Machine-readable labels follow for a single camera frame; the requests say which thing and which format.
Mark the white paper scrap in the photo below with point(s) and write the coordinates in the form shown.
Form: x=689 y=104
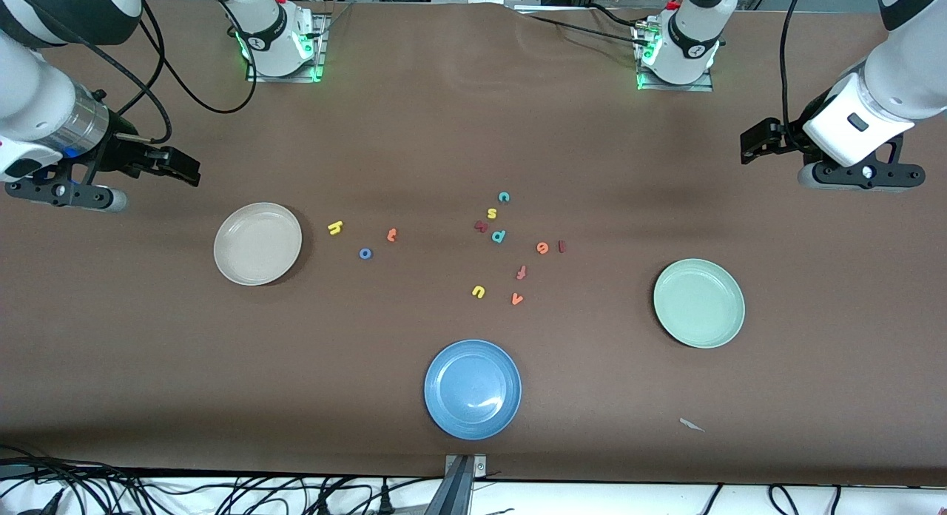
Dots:
x=690 y=424

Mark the black power plug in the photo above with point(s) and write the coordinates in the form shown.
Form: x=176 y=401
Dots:
x=385 y=500

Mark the pale green plate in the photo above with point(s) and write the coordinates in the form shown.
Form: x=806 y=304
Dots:
x=699 y=303

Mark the teal letter p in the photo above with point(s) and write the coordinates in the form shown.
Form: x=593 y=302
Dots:
x=499 y=236

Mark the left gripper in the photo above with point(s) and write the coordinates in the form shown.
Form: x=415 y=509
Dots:
x=786 y=137

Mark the beige brown plate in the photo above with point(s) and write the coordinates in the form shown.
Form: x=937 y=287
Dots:
x=257 y=243

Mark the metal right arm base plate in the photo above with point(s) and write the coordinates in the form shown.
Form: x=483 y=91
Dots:
x=322 y=38

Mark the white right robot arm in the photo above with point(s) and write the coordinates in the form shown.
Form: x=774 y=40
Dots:
x=29 y=93

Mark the silver metal bracket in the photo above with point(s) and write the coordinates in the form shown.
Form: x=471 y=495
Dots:
x=481 y=467

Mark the brown paper table cover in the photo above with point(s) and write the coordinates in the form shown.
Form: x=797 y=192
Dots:
x=222 y=396

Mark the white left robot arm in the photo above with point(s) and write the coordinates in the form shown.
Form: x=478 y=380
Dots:
x=906 y=71

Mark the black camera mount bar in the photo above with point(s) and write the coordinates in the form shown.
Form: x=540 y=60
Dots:
x=453 y=493

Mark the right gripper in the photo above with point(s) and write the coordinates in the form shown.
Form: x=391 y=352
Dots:
x=123 y=154

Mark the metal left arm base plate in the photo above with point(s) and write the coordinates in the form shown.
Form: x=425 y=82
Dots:
x=673 y=87

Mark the blue plate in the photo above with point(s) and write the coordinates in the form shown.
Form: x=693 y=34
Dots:
x=473 y=389

